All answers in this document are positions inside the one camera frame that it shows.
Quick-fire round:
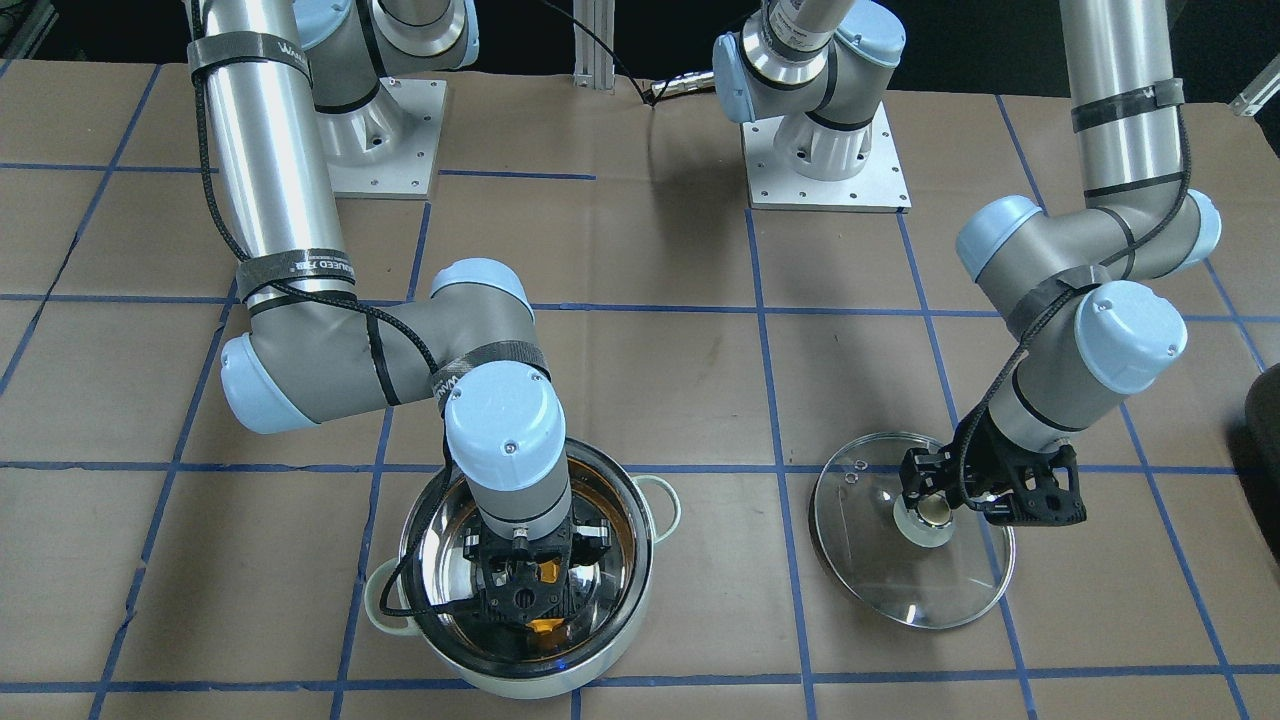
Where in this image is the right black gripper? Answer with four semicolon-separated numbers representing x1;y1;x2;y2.
463;520;613;629

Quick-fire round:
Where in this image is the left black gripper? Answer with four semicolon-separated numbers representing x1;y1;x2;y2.
900;410;1087;527

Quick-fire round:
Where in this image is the glass pot lid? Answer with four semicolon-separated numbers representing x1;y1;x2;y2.
809;432;1016;630

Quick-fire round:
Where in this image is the white cooking pot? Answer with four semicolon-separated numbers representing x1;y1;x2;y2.
364;439;682;700

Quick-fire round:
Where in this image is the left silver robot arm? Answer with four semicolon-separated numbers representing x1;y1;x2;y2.
712;1;1221;527

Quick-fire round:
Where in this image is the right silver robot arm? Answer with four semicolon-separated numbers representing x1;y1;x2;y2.
187;1;571;553

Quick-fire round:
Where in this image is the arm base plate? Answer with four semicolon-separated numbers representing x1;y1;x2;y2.
742;105;913;213
317;78;449;200

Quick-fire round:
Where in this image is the aluminium frame post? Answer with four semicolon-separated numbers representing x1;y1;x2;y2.
572;15;617;94

